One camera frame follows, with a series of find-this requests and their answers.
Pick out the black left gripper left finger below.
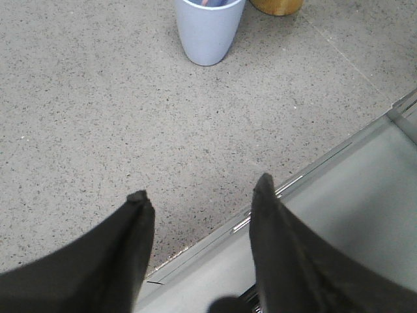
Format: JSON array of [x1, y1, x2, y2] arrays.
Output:
[[1, 190, 155, 312]]

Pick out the blue plastic cup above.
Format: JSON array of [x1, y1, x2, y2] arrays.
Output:
[[174, 1, 246, 67]]

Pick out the bamboo wooden cylinder holder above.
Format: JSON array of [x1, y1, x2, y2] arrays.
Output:
[[250, 0, 304, 16]]

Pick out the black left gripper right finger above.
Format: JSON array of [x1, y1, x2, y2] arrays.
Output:
[[250, 173, 416, 312]]

